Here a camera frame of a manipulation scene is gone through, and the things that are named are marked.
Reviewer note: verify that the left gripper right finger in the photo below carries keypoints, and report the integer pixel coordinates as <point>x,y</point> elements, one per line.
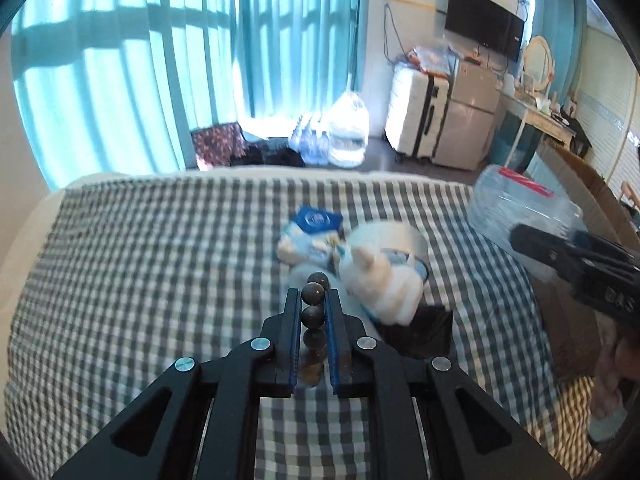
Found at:
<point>428,419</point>

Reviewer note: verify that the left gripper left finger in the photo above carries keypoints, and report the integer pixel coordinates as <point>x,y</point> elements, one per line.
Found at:
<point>198,419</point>

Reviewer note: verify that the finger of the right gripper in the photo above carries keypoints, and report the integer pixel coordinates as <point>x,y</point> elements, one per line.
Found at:
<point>554,251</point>

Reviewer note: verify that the black wallet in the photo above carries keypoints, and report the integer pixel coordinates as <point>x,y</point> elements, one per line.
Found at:
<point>428,335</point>

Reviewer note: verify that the clear plastic bottle red label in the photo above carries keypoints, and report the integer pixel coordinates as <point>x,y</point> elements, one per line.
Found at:
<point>502,199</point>

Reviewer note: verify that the white bunny plush toy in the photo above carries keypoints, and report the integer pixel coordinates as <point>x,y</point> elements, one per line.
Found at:
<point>391,294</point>

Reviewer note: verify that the white tape roll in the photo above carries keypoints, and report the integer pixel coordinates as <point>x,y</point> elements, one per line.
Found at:
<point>397,240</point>

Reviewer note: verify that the person's right hand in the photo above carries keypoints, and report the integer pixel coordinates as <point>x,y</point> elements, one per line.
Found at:
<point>617,371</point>

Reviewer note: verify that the brown cardboard box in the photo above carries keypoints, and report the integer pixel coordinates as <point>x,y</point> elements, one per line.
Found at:
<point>572,329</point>

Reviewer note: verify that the white dressing table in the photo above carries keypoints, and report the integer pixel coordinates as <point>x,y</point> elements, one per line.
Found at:
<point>529,115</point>

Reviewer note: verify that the blue white small packet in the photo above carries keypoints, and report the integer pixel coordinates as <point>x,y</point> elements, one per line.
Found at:
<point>310,237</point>

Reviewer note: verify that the white louvered wardrobe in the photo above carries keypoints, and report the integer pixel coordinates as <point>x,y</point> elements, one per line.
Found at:
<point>608,109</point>

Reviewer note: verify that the silver mini fridge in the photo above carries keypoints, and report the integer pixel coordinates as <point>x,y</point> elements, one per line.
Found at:
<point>472,101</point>

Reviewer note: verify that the oval vanity mirror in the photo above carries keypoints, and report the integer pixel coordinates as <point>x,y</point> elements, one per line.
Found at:
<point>538,63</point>

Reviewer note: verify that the black clothes pile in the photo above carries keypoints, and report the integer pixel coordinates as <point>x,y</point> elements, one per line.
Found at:
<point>271,152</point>

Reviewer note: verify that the white suitcase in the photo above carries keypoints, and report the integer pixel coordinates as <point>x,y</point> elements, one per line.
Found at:
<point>416,110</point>

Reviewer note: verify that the pack of water bottles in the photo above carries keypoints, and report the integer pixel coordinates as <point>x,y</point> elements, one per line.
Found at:
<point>310,140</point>

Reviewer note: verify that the purple patterned bag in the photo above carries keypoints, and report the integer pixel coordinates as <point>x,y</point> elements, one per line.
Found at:
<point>217,145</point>

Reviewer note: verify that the plastic bag on suitcase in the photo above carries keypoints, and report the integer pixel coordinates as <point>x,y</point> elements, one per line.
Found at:
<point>435,61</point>

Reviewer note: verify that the teal corner curtain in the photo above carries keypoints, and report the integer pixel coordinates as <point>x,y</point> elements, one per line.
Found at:
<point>562,23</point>

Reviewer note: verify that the large water jug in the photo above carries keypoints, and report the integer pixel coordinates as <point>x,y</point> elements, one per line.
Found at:
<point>349,126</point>

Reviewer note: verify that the large teal window curtain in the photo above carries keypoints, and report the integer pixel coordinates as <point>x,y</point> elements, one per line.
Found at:
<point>121,85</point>

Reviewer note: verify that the black wall television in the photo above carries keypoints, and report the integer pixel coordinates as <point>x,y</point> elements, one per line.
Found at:
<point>488,24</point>

